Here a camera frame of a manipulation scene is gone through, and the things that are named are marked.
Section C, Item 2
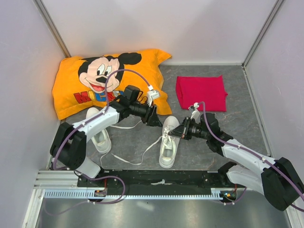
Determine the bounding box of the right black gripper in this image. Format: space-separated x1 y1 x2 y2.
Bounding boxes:
168 116 209 140

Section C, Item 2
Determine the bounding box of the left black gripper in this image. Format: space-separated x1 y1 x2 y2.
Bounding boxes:
130 100 162 128

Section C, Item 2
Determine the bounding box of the white sneaker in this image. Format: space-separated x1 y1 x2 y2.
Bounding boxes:
85 106 143 170
111 115 182 169

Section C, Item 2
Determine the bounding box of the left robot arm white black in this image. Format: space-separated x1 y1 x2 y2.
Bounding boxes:
50 85 162 187

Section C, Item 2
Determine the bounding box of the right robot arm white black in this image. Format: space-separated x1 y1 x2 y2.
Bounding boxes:
168 113 304 211

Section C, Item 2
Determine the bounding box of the red folded cloth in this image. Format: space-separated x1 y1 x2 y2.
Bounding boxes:
176 75 228 112

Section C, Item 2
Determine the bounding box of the orange Mickey Mouse pillow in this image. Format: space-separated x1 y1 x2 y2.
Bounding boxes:
52 49 172 120

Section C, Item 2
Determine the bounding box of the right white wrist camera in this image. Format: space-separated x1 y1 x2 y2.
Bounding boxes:
188 103 200 121

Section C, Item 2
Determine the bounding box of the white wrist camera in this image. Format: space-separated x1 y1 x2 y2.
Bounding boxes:
188 103 200 121
147 90 160 106

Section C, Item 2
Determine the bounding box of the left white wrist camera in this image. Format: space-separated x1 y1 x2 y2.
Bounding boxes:
147 90 160 106

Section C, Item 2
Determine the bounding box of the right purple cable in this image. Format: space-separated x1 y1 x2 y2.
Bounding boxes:
199 101 304 212

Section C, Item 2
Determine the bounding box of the purple cable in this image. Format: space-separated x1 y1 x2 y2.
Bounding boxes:
199 101 304 212
52 68 152 171

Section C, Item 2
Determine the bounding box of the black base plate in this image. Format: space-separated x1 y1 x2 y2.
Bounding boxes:
77 170 235 195

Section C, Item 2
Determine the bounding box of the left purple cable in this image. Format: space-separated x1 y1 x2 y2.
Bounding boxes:
52 68 152 171

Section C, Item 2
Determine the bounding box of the slotted aluminium cable duct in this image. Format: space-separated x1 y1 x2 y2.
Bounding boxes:
44 189 232 200

